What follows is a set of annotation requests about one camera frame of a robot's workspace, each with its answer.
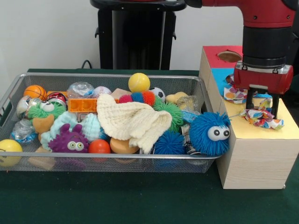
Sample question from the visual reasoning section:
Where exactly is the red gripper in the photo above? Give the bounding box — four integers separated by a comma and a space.
233, 61, 294, 119

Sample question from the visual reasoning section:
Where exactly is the polka dot cloth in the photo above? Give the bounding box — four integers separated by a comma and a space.
239, 98, 285, 131
223, 74, 249, 105

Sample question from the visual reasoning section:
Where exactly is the blue spiky ball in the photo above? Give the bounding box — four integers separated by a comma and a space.
154, 130, 187, 155
188, 111, 232, 156

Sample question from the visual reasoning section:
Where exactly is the wooden three-hole box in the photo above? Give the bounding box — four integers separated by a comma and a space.
199, 45, 299, 190

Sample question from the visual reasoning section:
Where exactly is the shallow silver mesh bin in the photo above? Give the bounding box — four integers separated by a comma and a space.
0, 72, 225, 173

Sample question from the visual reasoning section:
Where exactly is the black metal stand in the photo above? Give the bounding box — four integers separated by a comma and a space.
286, 30, 299, 81

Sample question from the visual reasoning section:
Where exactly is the green spiky toy with eyes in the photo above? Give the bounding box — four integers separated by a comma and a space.
27, 100, 68, 135
153, 98, 185, 133

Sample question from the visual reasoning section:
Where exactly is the small soccer ball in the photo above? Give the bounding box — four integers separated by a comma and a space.
149, 87, 166, 102

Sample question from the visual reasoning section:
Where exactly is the yellow ball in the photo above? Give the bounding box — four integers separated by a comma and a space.
128, 72, 151, 93
0, 139, 23, 167

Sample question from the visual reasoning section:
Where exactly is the cream knitted cloth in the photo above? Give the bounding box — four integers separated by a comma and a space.
96, 94, 173, 154

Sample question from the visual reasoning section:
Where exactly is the small baseball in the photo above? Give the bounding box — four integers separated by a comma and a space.
93, 86, 113, 98

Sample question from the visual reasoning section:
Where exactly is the small orange-red ball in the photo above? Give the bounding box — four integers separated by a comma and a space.
88, 139, 111, 154

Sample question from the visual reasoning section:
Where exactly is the dark green tablecloth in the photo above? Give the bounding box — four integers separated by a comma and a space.
0, 68, 299, 224

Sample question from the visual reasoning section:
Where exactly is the purple spiky monster toy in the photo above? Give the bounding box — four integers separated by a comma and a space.
48, 123, 90, 154

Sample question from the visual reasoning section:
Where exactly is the orange toy basketball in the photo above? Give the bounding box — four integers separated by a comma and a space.
23, 84, 48, 101

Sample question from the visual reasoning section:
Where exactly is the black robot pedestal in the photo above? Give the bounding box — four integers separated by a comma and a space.
90, 0, 189, 70

